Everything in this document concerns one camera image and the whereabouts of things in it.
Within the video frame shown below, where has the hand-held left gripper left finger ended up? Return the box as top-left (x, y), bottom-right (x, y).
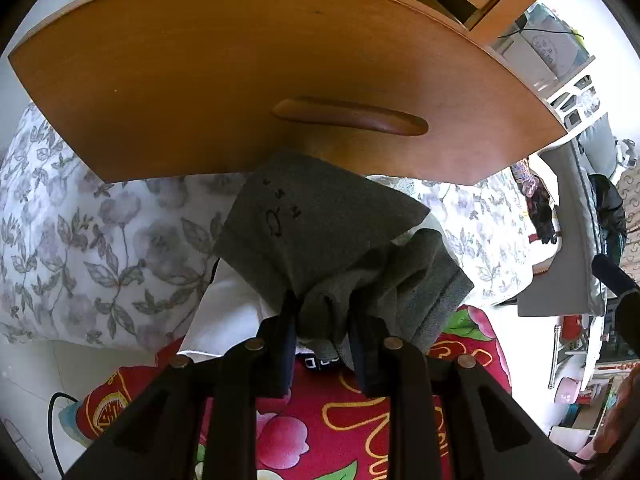
top-left (62, 302), bottom-right (298, 480)

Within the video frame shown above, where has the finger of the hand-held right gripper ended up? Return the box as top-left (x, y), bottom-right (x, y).
top-left (591, 254), bottom-right (640, 297)

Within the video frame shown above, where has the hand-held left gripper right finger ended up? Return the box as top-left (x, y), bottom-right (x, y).
top-left (347, 307), bottom-right (583, 480)

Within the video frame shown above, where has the white garment with red trim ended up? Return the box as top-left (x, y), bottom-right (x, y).
top-left (177, 255), bottom-right (301, 361)

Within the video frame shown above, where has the grey sock with dark print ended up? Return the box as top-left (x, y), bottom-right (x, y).
top-left (215, 147), bottom-right (431, 311)

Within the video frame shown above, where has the wooden drawer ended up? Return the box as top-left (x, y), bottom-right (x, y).
top-left (9, 0), bottom-right (568, 186)

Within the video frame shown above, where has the black jacket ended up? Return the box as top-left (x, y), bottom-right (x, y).
top-left (587, 174), bottom-right (628, 241)

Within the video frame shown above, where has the red floral blanket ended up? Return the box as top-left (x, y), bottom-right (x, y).
top-left (60, 305), bottom-right (513, 480)

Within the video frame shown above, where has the black lace cloth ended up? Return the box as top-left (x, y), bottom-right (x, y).
top-left (525, 190), bottom-right (558, 246)

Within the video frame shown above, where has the pink plastic stool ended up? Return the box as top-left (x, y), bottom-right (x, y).
top-left (556, 379), bottom-right (583, 405)

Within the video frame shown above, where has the pile of colourful trinkets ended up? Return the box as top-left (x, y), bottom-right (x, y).
top-left (512, 157), bottom-right (538, 196)

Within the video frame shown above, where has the white plastic lattice basket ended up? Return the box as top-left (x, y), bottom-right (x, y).
top-left (547, 72), bottom-right (601, 131)

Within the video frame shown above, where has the grey floral bedsheet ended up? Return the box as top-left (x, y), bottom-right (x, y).
top-left (0, 102), bottom-right (551, 346)

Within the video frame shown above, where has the white printed box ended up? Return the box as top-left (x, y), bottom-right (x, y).
top-left (520, 5), bottom-right (593, 81)

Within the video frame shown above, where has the black printed lanyard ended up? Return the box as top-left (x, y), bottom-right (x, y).
top-left (295, 352), bottom-right (351, 376)

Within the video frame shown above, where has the black floor cable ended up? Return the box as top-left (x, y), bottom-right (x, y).
top-left (47, 392), bottom-right (81, 476)

